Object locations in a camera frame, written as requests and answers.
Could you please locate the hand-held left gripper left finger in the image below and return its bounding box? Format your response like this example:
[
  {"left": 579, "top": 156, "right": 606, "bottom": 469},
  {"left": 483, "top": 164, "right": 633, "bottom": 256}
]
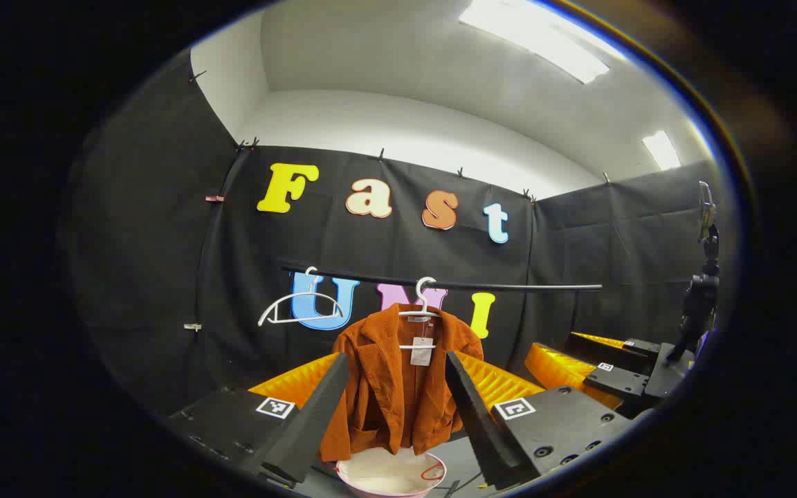
[{"left": 167, "top": 353, "right": 351, "bottom": 485}]

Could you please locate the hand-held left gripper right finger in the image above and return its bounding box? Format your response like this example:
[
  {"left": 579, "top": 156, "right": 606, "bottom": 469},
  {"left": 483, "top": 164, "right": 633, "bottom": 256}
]
[{"left": 444, "top": 350, "right": 634, "bottom": 492}]

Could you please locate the orange corduroy jacket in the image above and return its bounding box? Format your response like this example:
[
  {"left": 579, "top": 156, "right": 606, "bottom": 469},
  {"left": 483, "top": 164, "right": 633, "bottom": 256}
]
[{"left": 319, "top": 303, "right": 486, "bottom": 463}]

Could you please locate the white laundry hamper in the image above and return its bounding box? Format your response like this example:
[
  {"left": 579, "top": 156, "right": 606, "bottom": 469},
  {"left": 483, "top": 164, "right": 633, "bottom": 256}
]
[{"left": 335, "top": 446, "right": 449, "bottom": 498}]

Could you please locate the white plastic hanger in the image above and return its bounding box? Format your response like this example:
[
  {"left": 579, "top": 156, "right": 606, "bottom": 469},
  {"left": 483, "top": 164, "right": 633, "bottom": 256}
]
[
  {"left": 398, "top": 277, "right": 443, "bottom": 350},
  {"left": 257, "top": 267, "right": 345, "bottom": 328}
]

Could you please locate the black tripod stand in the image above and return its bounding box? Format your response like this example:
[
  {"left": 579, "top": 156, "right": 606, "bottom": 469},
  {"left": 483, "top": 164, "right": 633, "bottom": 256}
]
[{"left": 667, "top": 180, "right": 721, "bottom": 364}]

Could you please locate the small ceiling light panel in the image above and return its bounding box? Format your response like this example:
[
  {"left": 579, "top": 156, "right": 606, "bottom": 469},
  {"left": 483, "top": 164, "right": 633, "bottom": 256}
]
[{"left": 642, "top": 130, "right": 681, "bottom": 171}]

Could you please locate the black backdrop cloth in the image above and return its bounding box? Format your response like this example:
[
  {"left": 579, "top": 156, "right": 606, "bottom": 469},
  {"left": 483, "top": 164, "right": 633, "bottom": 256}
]
[{"left": 59, "top": 52, "right": 738, "bottom": 430}]

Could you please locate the large ceiling light panel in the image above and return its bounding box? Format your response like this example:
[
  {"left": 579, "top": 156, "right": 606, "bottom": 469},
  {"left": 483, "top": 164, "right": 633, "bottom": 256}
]
[{"left": 459, "top": 0, "right": 610, "bottom": 85}]

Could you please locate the black clothes rail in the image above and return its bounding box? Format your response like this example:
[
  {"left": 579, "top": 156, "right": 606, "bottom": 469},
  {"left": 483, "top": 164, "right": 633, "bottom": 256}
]
[{"left": 280, "top": 263, "right": 604, "bottom": 293}]

